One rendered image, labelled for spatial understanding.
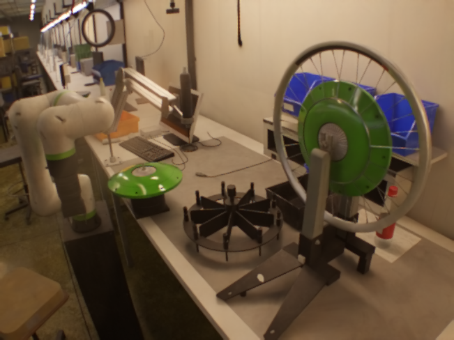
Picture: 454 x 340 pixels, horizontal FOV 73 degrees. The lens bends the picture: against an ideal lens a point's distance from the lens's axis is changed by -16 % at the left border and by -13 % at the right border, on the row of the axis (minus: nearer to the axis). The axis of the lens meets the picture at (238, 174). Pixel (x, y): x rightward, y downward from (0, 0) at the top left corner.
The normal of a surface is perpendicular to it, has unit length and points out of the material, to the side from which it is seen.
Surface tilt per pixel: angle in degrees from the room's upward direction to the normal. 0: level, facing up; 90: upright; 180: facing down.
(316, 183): 87
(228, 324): 0
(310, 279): 18
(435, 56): 90
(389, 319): 0
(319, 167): 87
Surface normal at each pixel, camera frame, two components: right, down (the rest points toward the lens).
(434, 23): -0.84, 0.25
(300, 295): -0.27, -0.78
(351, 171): -0.67, 0.47
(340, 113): -0.77, 0.11
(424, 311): -0.03, -0.90
